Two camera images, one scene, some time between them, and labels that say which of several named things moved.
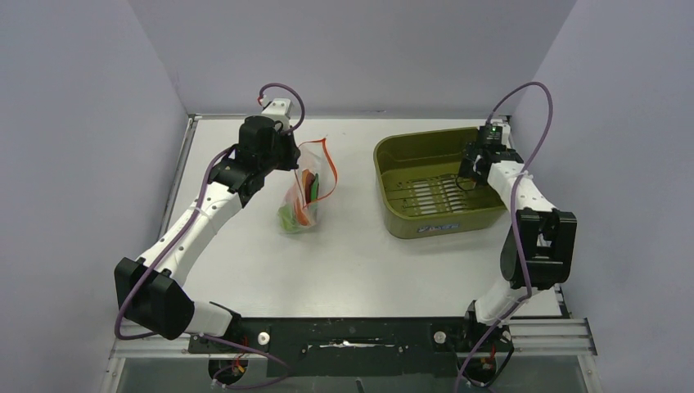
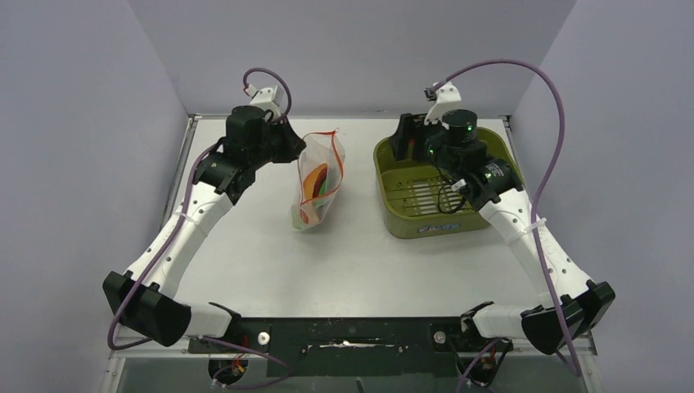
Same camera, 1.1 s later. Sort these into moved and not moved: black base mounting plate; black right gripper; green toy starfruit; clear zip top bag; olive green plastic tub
Moved: green toy starfruit; clear zip top bag; black right gripper
Not moved: olive green plastic tub; black base mounting plate
